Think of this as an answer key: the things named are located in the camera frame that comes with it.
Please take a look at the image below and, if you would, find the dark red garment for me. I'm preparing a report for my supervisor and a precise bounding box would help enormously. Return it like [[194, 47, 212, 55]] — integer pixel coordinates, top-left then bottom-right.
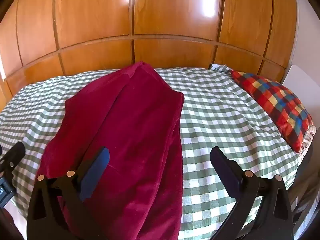
[[36, 61, 185, 240]]

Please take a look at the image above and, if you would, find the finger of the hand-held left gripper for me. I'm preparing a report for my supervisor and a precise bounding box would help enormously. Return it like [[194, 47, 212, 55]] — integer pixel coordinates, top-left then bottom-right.
[[0, 141, 26, 178]]

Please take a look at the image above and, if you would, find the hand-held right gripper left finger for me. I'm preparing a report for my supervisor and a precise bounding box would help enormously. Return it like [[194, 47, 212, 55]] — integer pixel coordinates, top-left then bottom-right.
[[27, 147, 110, 240]]

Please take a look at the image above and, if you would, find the dark cloth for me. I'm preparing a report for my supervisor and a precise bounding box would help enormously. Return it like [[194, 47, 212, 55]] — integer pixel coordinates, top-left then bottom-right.
[[286, 140, 320, 240]]

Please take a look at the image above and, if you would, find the white headboard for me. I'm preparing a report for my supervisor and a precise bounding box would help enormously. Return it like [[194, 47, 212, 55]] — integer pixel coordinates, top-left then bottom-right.
[[281, 65, 320, 130]]

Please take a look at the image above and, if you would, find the wooden panelled wardrobe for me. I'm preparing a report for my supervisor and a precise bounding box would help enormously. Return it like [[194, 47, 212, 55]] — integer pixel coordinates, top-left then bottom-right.
[[0, 0, 298, 112]]

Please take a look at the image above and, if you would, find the patterned light cloth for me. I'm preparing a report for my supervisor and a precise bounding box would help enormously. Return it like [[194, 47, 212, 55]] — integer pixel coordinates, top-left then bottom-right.
[[299, 125, 317, 155]]

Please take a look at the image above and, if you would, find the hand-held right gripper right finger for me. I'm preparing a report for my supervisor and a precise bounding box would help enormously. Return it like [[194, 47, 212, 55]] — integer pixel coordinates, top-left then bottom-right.
[[210, 147, 293, 240]]

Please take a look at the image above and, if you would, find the red blue plaid pillow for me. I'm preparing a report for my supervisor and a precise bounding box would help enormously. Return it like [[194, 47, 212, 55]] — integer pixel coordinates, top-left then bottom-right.
[[230, 70, 314, 153]]

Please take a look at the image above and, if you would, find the green white checked bed sheet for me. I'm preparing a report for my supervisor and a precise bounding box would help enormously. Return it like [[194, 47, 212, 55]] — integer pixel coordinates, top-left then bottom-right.
[[0, 64, 307, 240]]

